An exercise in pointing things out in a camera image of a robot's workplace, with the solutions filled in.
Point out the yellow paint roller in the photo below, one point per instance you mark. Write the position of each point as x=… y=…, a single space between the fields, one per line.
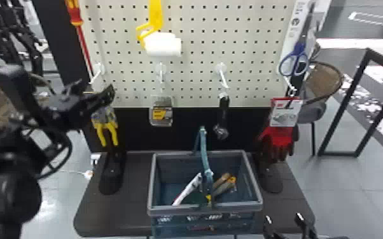
x=159 y=41

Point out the brown brush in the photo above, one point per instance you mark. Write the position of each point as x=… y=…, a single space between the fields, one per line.
x=224 y=185

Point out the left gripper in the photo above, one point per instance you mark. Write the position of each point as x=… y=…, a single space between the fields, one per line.
x=71 y=111

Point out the red gloves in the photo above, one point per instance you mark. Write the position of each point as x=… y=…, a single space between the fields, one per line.
x=276 y=138

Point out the white hand tool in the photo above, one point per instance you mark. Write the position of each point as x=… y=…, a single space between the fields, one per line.
x=187 y=191

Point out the blue scissors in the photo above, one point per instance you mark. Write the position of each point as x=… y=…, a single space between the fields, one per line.
x=299 y=50

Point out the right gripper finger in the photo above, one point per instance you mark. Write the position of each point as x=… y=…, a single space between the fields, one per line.
x=269 y=228
x=306 y=228

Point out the grey chair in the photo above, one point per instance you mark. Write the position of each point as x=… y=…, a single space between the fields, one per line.
x=321 y=90

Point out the yellow pliers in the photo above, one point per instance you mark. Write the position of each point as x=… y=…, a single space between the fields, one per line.
x=104 y=125

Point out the white pegboard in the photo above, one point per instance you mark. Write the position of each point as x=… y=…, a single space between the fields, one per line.
x=194 y=73

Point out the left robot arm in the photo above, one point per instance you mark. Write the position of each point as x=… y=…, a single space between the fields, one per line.
x=4 y=197

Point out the yellow tape measure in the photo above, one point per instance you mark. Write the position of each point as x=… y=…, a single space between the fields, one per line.
x=161 y=111

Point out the black wrench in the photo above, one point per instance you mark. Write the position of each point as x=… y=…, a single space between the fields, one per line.
x=222 y=116

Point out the blue basket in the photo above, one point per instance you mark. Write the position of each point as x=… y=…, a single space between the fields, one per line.
x=205 y=208

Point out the red screwdriver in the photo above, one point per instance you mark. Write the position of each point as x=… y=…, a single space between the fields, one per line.
x=78 y=23

